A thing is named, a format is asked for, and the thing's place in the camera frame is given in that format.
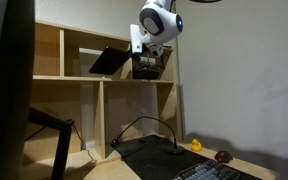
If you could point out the white wall outlet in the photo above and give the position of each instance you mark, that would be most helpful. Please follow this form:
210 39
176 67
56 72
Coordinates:
90 144

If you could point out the black desk mat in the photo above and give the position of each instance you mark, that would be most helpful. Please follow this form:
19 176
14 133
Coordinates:
150 156

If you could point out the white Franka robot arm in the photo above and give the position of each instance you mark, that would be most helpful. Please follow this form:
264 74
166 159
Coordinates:
164 23

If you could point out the black bag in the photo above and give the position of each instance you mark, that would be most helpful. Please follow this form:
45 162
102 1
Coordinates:
147 72

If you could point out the grey and black keyboard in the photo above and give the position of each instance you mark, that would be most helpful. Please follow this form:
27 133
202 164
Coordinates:
207 171

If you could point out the black monitor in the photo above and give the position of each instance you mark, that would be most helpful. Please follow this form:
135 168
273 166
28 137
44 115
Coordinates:
7 83

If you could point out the yellow rubber duck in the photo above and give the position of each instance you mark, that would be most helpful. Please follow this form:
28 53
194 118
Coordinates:
196 146

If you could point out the black and red mouse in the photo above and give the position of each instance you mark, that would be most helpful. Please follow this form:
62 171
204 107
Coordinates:
223 156

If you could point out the black tablet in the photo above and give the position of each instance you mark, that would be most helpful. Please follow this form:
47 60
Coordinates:
109 61

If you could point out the wooden shelf unit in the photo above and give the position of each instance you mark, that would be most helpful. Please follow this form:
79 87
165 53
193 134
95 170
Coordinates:
117 100

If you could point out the black monitor stand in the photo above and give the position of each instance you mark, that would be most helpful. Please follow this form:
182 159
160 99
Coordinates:
62 150

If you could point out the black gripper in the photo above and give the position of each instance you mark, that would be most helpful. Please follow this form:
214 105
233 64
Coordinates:
147 60

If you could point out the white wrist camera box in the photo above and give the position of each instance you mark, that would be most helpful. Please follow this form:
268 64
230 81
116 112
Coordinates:
135 38

